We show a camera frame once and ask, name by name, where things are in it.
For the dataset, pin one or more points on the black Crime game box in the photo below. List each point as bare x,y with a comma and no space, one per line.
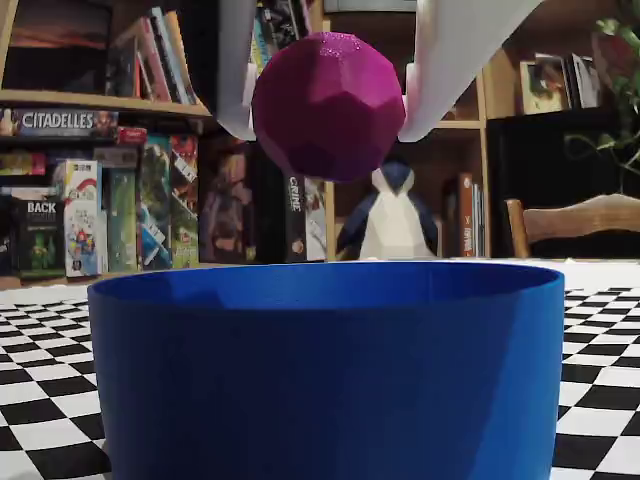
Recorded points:
296,220

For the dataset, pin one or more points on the red green game box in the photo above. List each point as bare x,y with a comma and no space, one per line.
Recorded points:
184,215

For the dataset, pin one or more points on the small framed picture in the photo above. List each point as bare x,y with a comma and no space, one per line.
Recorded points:
545,85

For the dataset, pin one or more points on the checkerboard paper mat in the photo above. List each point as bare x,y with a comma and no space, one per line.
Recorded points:
45,350

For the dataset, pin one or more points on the wooden chair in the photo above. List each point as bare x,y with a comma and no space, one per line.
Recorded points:
575,225

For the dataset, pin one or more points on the wooden bookshelf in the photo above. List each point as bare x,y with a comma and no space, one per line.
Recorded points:
329,220

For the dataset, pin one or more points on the black Back game box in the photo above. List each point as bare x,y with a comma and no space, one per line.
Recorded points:
40,240

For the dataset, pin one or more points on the orange spine book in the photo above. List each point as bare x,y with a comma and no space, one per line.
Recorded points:
465,220

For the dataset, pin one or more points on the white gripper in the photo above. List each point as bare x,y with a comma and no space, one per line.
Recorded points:
233,75

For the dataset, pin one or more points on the dark wooden cabinet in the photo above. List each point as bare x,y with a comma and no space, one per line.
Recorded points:
540,160

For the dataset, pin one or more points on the blue round box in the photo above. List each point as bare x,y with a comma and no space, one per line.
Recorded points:
325,375

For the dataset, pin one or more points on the Citadelles game box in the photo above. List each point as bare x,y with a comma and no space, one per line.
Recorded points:
57,121

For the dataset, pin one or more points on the pink faceted ball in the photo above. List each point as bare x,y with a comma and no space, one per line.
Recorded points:
327,105

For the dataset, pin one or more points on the curved wooden game shelf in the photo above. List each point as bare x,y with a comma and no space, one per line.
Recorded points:
100,101

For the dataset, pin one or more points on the white rainbow game box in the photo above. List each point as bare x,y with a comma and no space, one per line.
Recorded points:
82,225

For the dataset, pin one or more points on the blue green game box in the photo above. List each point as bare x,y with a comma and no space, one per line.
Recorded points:
155,215

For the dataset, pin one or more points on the white blue paper penguin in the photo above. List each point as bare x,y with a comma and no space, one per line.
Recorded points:
390,225

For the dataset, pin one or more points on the pink book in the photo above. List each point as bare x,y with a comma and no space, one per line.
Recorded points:
152,65

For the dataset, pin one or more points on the dark purple game box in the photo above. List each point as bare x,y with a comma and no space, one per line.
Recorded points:
225,210

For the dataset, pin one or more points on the green leafy houseplant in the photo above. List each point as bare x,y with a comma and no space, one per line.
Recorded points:
617,60

